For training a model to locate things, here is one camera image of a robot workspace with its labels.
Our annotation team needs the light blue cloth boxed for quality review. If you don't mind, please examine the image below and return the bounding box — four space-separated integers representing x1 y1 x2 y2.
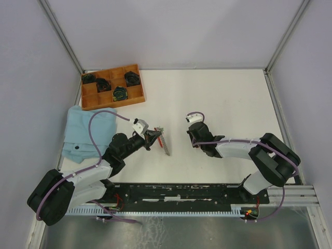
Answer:
62 105 117 163

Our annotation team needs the slotted cable duct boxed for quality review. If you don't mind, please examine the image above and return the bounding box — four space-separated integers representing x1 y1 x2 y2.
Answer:
64 204 260 216

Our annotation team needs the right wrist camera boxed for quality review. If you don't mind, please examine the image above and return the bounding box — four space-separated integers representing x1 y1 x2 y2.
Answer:
185 113 204 123

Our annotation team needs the black coil with green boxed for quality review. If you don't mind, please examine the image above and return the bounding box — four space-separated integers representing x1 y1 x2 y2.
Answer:
113 86 128 102

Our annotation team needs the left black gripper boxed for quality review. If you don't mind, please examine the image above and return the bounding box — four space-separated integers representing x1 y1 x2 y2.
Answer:
120 129 161 159

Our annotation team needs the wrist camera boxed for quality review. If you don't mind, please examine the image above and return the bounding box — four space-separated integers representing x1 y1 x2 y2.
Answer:
130 118 149 136
185 113 204 123

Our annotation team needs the black coil top right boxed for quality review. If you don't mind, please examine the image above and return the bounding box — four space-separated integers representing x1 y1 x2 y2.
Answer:
124 71 141 87

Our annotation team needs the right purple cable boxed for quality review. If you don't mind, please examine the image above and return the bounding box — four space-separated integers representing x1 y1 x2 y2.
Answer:
188 111 299 222

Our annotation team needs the black coil top left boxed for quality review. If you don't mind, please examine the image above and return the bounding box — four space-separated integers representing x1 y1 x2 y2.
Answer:
81 73 96 85

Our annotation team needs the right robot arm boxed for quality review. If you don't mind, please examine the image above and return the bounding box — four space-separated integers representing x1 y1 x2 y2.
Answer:
187 121 301 203

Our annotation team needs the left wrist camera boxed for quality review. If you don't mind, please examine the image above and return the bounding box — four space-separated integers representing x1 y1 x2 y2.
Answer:
130 118 149 136

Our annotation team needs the wooden compartment tray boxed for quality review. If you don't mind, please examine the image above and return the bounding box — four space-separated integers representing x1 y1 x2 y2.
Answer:
81 64 145 110

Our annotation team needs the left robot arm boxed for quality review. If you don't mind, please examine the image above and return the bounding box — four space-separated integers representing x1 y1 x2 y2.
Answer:
27 130 161 226

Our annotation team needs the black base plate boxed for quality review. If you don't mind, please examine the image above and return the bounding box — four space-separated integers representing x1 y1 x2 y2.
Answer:
97 183 270 213

